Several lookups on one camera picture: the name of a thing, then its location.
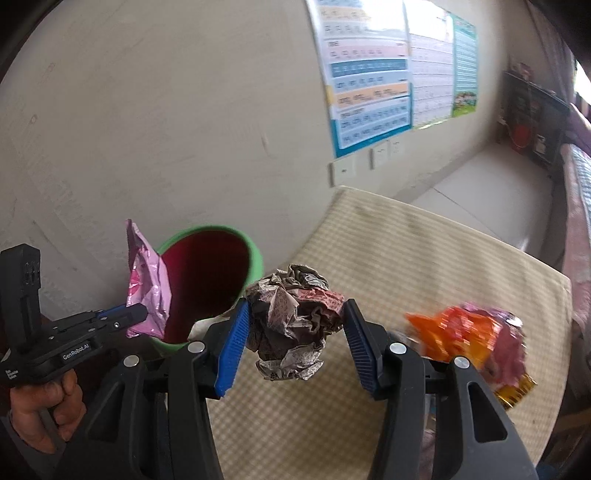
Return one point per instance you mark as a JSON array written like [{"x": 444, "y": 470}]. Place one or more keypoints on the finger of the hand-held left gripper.
[
  {"x": 131, "y": 317},
  {"x": 113, "y": 310}
]

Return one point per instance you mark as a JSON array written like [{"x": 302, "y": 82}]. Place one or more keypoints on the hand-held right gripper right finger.
[{"x": 362, "y": 350}]

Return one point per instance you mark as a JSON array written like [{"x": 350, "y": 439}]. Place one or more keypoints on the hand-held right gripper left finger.
[{"x": 233, "y": 350}]

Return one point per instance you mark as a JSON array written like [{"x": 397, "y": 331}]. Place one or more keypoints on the pink foil wrapper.
[{"x": 147, "y": 286}]

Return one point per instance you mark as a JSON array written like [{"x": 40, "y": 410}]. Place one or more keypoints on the brown printed paper ball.
[{"x": 291, "y": 318}]

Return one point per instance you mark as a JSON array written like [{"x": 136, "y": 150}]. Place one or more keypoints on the green bin with red inside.
[{"x": 203, "y": 281}]

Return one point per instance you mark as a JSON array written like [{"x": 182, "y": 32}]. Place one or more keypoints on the person's left hand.
[{"x": 41, "y": 406}]

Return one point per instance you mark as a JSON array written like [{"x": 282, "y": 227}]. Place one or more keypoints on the orange snack packet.
[{"x": 461, "y": 332}]

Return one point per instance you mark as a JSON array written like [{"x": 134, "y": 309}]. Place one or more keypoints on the checked beige cushion table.
[{"x": 438, "y": 258}]

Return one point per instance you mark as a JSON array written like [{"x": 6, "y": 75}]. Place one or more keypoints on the yellow snack wrapper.
[{"x": 515, "y": 392}]

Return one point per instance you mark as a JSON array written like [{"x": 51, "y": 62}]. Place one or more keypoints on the bed with pink skirt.
[{"x": 577, "y": 230}]

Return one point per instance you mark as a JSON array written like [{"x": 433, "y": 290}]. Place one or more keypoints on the red bucket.
[{"x": 521, "y": 134}]

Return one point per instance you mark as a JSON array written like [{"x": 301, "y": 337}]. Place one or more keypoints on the dark metal storage rack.
[{"x": 540, "y": 115}]

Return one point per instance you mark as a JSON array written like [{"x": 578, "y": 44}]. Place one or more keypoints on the purple pillow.
[{"x": 581, "y": 122}]

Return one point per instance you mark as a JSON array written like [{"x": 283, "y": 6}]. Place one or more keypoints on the bright window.
[{"x": 584, "y": 87}]

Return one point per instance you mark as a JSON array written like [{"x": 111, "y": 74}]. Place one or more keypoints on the large white wall plate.
[{"x": 342, "y": 170}]

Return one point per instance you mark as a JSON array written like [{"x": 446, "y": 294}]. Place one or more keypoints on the white wall socket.
[{"x": 379, "y": 155}]

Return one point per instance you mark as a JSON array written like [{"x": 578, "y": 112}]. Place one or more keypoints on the blue striped wall poster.
[{"x": 364, "y": 83}]

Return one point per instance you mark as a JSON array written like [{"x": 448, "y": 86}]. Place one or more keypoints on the white chart wall poster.
[{"x": 431, "y": 69}]

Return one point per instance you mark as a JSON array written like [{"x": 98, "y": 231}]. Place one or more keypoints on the green bordered wall poster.
[{"x": 465, "y": 64}]

